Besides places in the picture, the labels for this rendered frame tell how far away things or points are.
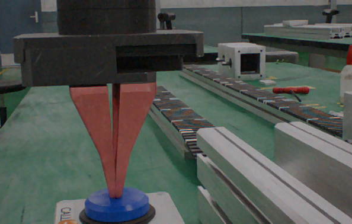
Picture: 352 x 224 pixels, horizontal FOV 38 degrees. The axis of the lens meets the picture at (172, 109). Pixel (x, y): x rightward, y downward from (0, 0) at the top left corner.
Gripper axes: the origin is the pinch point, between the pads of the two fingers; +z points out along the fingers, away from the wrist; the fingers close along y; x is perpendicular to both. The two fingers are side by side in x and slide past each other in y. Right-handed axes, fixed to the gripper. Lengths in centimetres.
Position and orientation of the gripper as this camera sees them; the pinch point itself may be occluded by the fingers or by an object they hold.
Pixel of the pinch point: (114, 181)
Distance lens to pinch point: 31.9
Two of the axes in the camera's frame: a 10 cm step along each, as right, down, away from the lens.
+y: 9.8, -0.5, 1.8
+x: -1.8, -1.8, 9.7
